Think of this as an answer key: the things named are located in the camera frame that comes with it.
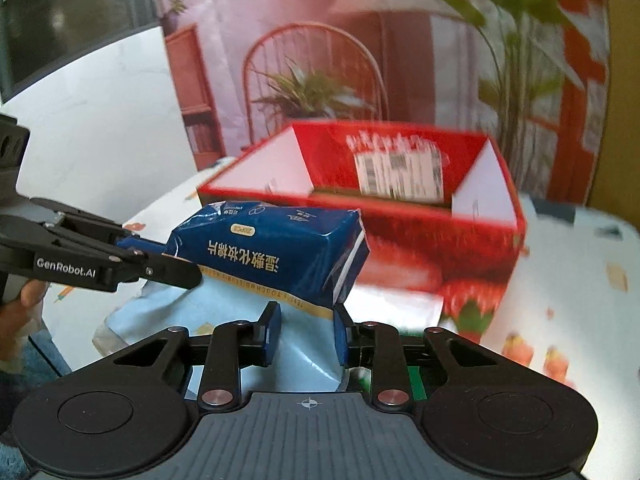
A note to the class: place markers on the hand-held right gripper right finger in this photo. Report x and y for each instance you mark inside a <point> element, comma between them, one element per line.
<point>342,336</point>

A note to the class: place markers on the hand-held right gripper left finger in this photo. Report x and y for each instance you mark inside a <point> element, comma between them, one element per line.
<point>273,336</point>

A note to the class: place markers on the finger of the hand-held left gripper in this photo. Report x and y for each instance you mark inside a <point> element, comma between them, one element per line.
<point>141,245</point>
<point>170,273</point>

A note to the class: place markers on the blue cotton pad packet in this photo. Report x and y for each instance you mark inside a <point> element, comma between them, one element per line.
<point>270,245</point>

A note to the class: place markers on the red cardboard box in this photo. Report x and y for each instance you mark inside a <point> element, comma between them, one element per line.
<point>400,210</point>

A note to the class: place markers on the person's left hand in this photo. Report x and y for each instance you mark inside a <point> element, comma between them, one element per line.
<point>14,325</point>

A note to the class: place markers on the light blue cloth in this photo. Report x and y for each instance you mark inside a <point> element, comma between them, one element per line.
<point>165,320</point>

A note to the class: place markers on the printed white tablecloth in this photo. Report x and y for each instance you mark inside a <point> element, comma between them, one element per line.
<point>565,310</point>

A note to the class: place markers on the dark window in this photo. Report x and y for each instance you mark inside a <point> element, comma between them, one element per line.
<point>65,10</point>

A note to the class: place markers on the wall poster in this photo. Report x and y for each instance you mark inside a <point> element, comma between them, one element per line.
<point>380,50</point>

